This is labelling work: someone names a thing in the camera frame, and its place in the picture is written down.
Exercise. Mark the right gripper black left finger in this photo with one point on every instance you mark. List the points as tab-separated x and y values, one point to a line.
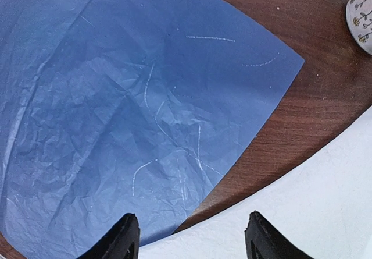
121	241

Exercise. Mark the white floral mug yellow inside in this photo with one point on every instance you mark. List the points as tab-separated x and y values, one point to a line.
358	16

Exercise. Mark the blue wrapping paper sheet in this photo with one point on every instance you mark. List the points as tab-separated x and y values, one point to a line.
111	107

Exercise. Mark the white translucent paper sheet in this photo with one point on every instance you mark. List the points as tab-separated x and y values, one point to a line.
323	207

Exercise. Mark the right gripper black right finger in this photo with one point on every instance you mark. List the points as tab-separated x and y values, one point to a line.
263	240

